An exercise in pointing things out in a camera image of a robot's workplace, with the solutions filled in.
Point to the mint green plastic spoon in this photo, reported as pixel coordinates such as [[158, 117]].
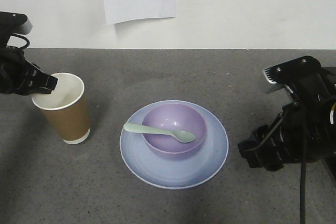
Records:
[[179, 135]]

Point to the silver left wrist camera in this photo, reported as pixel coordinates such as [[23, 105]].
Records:
[[23, 24]]

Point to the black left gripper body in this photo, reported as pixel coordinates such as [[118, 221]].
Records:
[[13, 61]]

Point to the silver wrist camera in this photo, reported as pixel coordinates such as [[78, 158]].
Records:
[[23, 24], [267, 84]]

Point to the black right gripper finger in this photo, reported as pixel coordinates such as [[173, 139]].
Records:
[[258, 150]]

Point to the brown paper cup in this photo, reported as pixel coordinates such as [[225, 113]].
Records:
[[65, 108]]

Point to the light blue plate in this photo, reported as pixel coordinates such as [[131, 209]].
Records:
[[175, 174]]

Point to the purple plastic bowl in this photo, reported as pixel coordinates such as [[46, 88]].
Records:
[[173, 116]]

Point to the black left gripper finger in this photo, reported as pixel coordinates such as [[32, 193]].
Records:
[[37, 81]]

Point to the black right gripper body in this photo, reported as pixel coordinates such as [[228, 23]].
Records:
[[305, 129]]

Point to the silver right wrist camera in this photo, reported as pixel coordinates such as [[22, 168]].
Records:
[[267, 84]]

